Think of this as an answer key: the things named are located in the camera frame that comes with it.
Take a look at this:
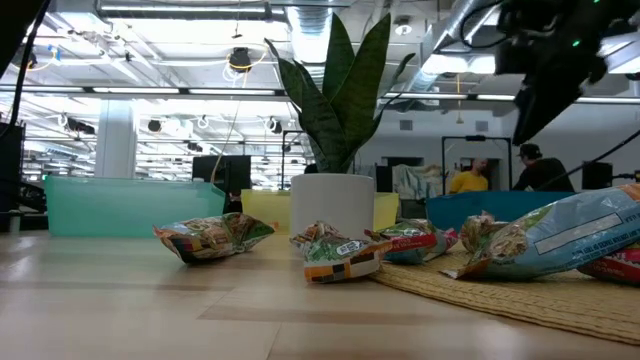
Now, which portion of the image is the white column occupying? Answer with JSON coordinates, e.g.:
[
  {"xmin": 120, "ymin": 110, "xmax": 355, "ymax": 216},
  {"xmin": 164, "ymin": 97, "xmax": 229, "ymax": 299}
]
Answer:
[{"xmin": 94, "ymin": 99, "xmax": 137, "ymax": 180}]

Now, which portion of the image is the round woven straw placemat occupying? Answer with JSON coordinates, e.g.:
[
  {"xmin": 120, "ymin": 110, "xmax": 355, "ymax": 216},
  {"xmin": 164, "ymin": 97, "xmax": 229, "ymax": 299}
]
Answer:
[{"xmin": 369, "ymin": 243, "xmax": 640, "ymax": 347}]

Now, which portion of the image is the black metal frame stand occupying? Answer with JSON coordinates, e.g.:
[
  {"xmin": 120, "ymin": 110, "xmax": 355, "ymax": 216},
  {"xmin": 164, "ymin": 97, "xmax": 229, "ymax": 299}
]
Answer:
[{"xmin": 440, "ymin": 133, "xmax": 514, "ymax": 197}]

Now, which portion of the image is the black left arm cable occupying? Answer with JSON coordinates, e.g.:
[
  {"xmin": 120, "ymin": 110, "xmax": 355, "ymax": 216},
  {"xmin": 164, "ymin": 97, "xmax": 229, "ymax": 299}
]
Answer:
[{"xmin": 4, "ymin": 0, "xmax": 52, "ymax": 136}]

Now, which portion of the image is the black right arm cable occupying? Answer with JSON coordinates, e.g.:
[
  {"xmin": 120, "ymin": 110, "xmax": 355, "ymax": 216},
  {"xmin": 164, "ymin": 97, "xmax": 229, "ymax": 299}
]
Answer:
[{"xmin": 536, "ymin": 128, "xmax": 640, "ymax": 192}]

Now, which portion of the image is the large light blue bag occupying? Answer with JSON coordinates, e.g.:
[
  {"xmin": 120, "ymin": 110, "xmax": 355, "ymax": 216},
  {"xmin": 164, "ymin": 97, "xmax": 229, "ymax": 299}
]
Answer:
[{"xmin": 440, "ymin": 182, "xmax": 640, "ymax": 281}]

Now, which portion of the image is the translucent green plastic bin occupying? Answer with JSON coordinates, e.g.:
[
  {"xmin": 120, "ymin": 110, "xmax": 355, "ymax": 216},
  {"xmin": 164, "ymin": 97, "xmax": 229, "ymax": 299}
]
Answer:
[{"xmin": 43, "ymin": 175, "xmax": 227, "ymax": 238}]

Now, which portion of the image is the yellow hanging cord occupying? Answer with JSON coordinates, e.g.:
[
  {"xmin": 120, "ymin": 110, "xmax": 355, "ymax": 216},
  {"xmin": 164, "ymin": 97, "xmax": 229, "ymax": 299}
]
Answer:
[{"xmin": 453, "ymin": 73, "xmax": 464, "ymax": 125}]

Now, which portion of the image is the smooth silver air duct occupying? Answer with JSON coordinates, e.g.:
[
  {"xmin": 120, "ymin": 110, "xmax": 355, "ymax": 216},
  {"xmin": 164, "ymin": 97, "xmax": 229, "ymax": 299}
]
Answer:
[{"xmin": 399, "ymin": 0, "xmax": 481, "ymax": 96}]

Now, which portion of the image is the blue plastic bin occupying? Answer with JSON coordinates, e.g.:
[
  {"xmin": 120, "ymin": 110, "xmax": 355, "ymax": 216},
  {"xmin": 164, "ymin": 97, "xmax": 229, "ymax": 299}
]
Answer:
[{"xmin": 425, "ymin": 189, "xmax": 575, "ymax": 234}]

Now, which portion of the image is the red chocolate chip granola bar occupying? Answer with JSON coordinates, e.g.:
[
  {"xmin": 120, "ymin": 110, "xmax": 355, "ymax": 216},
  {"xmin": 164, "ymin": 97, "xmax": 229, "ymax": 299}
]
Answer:
[
  {"xmin": 577, "ymin": 243, "xmax": 640, "ymax": 287},
  {"xmin": 152, "ymin": 211, "xmax": 277, "ymax": 265},
  {"xmin": 367, "ymin": 218, "xmax": 459, "ymax": 266}
]

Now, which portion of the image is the long ceiling light strip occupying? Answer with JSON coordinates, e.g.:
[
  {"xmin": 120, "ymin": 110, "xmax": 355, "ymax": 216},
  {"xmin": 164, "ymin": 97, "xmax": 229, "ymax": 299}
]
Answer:
[
  {"xmin": 4, "ymin": 85, "xmax": 281, "ymax": 96},
  {"xmin": 382, "ymin": 92, "xmax": 640, "ymax": 104}
]

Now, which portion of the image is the snake plant in white pot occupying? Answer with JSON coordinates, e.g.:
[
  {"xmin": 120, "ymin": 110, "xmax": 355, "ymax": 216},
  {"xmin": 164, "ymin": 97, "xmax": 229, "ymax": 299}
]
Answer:
[{"xmin": 263, "ymin": 12, "xmax": 417, "ymax": 246}]

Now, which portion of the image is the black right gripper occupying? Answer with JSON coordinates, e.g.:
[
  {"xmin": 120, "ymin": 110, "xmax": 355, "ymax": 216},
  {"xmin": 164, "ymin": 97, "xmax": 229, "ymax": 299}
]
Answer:
[{"xmin": 494, "ymin": 0, "xmax": 609, "ymax": 146}]

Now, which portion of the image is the ribbed silver air duct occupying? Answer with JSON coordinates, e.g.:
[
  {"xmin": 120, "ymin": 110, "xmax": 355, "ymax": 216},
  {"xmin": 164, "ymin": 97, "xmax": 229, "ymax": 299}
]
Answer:
[{"xmin": 287, "ymin": 4, "xmax": 334, "ymax": 66}]

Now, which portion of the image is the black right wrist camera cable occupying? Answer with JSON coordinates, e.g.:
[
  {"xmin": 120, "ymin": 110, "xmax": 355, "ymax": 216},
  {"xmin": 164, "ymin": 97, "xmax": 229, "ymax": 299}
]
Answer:
[{"xmin": 458, "ymin": 2, "xmax": 504, "ymax": 51}]

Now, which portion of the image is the patterned pale cloth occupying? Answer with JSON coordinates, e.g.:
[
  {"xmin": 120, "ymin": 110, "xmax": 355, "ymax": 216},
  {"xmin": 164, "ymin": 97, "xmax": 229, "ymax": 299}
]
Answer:
[{"xmin": 392, "ymin": 163, "xmax": 444, "ymax": 201}]

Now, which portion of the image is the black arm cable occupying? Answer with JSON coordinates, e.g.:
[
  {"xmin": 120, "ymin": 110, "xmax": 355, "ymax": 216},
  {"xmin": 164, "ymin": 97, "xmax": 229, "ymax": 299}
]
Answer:
[
  {"xmin": 536, "ymin": 128, "xmax": 640, "ymax": 192},
  {"xmin": 4, "ymin": 0, "xmax": 52, "ymax": 136}
]

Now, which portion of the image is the translucent yellow plastic bin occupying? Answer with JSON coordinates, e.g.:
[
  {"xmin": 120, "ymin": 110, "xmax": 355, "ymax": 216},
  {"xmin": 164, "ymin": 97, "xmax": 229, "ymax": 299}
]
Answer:
[{"xmin": 240, "ymin": 188, "xmax": 401, "ymax": 235}]

